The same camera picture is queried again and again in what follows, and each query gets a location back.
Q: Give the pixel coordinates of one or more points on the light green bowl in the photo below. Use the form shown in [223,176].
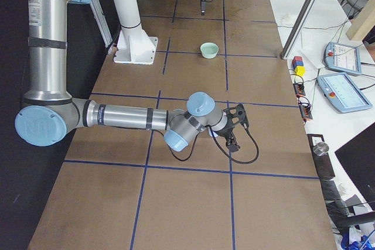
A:
[209,50]

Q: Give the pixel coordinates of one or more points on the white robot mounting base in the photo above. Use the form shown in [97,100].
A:
[134,46]

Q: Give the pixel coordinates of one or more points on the metal cup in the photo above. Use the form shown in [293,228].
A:
[320,149]

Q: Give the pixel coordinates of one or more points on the yellow block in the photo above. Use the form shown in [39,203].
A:
[299,70]

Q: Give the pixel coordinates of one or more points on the blue block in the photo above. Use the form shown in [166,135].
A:
[298,64]

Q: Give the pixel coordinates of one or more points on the red block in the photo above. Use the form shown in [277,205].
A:
[299,58]

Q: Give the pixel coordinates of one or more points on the near teach pendant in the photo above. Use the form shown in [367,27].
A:
[343,93]

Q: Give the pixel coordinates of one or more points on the teach pendant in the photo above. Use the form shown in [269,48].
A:
[343,93]
[342,57]

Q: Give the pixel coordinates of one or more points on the black monitor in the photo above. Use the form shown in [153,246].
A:
[357,159]

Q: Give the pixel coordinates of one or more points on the far teach pendant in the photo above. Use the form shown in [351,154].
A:
[342,57]

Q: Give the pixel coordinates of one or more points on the wooden board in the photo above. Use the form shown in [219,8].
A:
[363,23]

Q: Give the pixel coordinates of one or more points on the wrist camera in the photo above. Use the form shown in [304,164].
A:
[236,115]

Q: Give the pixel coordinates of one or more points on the aluminium frame post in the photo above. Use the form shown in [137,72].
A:
[304,13]

